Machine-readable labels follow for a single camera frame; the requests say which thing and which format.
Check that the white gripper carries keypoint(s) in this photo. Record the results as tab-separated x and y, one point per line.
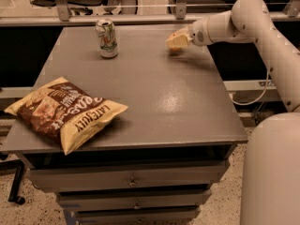
197	35

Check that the orange fruit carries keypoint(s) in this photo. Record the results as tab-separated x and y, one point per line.
175	49

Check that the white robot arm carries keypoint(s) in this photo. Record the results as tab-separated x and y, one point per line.
271	173

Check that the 7up soda can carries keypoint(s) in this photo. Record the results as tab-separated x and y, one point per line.
106	38

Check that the grey drawer cabinet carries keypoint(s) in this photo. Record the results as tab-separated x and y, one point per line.
174	138

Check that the Late July chip bag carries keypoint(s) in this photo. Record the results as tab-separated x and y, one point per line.
64	113

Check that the top drawer knob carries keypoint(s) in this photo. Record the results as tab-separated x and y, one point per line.
132	183

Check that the drawer knob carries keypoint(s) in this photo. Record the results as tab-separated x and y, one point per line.
132	183
136	206

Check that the middle drawer knob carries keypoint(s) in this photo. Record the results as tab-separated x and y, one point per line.
136	206

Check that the black stand leg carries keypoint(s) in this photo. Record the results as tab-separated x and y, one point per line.
17	167

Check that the metal railing frame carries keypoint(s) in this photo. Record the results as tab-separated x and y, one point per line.
15	13

